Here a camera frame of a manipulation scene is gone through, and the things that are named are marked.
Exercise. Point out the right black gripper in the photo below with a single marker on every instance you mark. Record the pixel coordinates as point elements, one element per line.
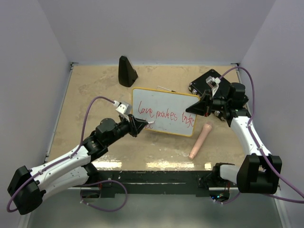
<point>203,107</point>

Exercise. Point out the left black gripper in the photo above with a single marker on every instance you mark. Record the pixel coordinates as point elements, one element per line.
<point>137,124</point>

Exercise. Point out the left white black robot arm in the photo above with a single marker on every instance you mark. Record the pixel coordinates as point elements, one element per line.
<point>28,188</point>

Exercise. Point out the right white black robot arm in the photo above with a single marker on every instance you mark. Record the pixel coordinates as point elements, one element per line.
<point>258,172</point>

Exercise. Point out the yellow framed whiteboard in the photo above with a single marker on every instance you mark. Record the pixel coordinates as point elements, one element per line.
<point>167,109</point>

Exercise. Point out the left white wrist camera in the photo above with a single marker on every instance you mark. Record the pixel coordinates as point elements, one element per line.
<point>123,109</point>

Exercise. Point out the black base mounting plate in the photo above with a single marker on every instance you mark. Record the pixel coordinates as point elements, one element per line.
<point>197,183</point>

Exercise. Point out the black flat electronic box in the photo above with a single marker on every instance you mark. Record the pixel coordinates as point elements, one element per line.
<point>226,89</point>

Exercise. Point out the pink plastic handle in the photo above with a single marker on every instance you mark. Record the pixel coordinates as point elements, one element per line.
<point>206,129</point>

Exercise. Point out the black wedge stand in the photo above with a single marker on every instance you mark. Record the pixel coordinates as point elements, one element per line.
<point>127,75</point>

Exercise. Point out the metal wire board stand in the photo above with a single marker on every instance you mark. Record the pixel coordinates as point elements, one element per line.
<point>164,89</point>

